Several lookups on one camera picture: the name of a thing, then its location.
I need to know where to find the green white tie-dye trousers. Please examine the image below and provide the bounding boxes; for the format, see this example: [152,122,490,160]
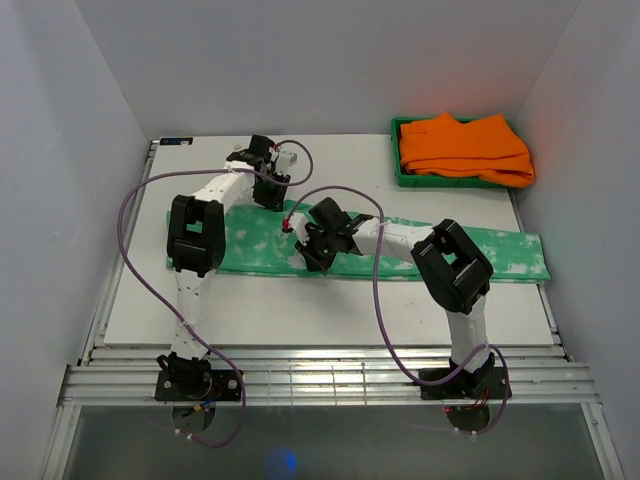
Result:
[217,200,550,284]

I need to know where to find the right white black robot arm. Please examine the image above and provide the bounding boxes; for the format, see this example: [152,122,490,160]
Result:
[282,197,495,399]

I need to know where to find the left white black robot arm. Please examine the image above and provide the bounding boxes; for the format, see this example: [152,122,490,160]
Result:
[158,135,297,400]

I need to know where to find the orange folded trousers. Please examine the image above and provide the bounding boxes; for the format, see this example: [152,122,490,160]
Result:
[399,113,535,188]

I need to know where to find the black label sticker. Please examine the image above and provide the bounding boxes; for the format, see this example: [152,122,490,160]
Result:
[159,137,193,146]

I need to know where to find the green plastic tray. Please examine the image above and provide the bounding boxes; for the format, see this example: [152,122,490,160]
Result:
[390,117,503,189]

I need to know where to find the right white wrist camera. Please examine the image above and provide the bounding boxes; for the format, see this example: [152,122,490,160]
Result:
[282,212,310,245]

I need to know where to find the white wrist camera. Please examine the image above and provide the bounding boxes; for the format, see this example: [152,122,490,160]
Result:
[272,150,298,175]
[282,212,310,245]

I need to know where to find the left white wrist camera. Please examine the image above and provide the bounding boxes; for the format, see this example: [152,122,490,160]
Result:
[272,150,298,175]

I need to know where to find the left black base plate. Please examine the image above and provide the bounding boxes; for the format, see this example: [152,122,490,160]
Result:
[153,370,242,402]

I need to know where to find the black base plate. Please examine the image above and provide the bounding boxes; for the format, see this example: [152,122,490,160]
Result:
[153,370,242,402]
[420,367,512,400]

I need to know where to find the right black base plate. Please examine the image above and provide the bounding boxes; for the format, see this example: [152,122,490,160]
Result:
[420,367,512,400]

